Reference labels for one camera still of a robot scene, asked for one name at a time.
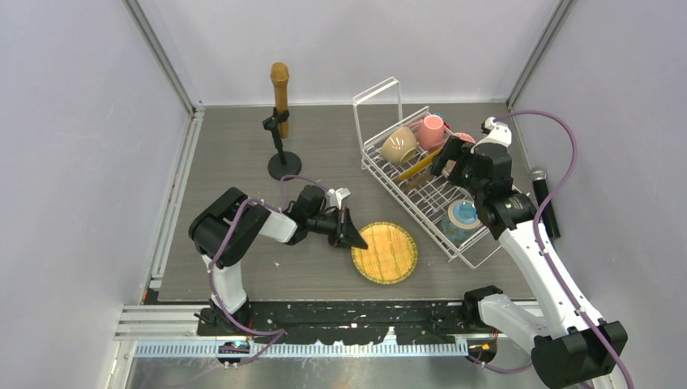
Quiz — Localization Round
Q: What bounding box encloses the yellow patterned plate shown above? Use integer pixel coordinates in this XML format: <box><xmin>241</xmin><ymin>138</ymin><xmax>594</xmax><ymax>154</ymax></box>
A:
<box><xmin>396</xmin><ymin>148</ymin><xmax>442</xmax><ymax>182</ymax></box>

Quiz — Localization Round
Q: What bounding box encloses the purple cable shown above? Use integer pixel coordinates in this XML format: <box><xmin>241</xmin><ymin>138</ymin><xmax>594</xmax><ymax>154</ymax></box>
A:
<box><xmin>465</xmin><ymin>109</ymin><xmax>637</xmax><ymax>389</ymax></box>
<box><xmin>207</xmin><ymin>174</ymin><xmax>334</xmax><ymax>367</ymax></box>

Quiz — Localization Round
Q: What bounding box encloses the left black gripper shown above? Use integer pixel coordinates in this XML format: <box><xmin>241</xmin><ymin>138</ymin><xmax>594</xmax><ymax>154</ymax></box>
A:
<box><xmin>307</xmin><ymin>206</ymin><xmax>368</xmax><ymax>250</ymax></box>

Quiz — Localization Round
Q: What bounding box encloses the left aluminium rail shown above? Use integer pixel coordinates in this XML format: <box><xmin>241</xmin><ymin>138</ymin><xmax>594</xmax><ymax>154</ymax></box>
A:
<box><xmin>141</xmin><ymin>104</ymin><xmax>206</xmax><ymax>303</ymax></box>

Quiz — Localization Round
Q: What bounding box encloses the pink plastic cup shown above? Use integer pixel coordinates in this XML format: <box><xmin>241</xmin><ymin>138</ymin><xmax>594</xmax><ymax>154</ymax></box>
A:
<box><xmin>409</xmin><ymin>114</ymin><xmax>445</xmax><ymax>152</ymax></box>

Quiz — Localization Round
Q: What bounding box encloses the white wire dish rack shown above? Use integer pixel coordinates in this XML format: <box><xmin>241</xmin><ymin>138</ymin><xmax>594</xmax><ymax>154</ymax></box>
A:
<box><xmin>352</xmin><ymin>76</ymin><xmax>505</xmax><ymax>269</ymax></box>

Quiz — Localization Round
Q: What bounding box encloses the blue patterned bowl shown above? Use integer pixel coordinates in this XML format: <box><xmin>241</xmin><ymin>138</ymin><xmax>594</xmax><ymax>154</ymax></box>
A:
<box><xmin>441</xmin><ymin>200</ymin><xmax>481</xmax><ymax>246</ymax></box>

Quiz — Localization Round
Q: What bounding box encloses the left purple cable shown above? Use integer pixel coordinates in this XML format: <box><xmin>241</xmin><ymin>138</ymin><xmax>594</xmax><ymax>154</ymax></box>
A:
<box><xmin>207</xmin><ymin>174</ymin><xmax>334</xmax><ymax>367</ymax></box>

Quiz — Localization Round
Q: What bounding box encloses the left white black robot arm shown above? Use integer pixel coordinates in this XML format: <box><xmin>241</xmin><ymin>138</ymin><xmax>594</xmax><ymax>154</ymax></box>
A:
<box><xmin>188</xmin><ymin>185</ymin><xmax>368</xmax><ymax>336</ymax></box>

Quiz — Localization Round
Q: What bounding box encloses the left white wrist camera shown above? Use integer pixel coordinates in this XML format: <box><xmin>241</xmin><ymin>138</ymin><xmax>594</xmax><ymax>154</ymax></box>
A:
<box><xmin>326</xmin><ymin>187</ymin><xmax>351</xmax><ymax>210</ymax></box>

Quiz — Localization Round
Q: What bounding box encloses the yellow woven bamboo plate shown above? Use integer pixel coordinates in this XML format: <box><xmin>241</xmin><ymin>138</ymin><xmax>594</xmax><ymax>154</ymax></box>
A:
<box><xmin>351</xmin><ymin>222</ymin><xmax>419</xmax><ymax>285</ymax></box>

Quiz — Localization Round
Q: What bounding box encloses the black silver microphone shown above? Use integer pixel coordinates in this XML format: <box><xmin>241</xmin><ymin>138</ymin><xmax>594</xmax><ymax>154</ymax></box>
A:
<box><xmin>530</xmin><ymin>168</ymin><xmax>561</xmax><ymax>240</ymax></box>

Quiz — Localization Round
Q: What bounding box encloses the slotted cable duct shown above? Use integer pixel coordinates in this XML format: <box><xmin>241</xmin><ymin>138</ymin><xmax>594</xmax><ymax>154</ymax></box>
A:
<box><xmin>134</xmin><ymin>339</ymin><xmax>468</xmax><ymax>358</ymax></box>

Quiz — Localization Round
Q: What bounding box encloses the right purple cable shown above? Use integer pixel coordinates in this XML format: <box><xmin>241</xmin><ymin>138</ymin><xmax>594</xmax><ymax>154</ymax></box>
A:
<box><xmin>465</xmin><ymin>109</ymin><xmax>637</xmax><ymax>389</ymax></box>

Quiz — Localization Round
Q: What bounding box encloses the pink floral cup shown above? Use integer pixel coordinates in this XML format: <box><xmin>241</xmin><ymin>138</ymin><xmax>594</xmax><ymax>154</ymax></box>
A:
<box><xmin>453</xmin><ymin>132</ymin><xmax>476</xmax><ymax>144</ymax></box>

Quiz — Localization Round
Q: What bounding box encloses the beige ceramic bowl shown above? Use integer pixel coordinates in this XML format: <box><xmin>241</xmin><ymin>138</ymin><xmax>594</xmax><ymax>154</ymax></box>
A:
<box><xmin>380</xmin><ymin>126</ymin><xmax>417</xmax><ymax>165</ymax></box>

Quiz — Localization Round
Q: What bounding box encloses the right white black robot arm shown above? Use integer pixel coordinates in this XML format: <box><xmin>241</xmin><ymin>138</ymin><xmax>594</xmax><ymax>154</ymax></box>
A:
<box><xmin>431</xmin><ymin>136</ymin><xmax>632</xmax><ymax>388</ymax></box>

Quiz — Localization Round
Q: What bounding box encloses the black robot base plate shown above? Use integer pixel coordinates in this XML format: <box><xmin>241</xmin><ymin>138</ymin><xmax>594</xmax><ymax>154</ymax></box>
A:
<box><xmin>195</xmin><ymin>301</ymin><xmax>498</xmax><ymax>345</ymax></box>

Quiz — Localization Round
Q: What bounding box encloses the brown microphone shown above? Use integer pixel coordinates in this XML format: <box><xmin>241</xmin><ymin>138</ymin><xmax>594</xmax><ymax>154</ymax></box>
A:
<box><xmin>270</xmin><ymin>62</ymin><xmax>290</xmax><ymax>114</ymax></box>

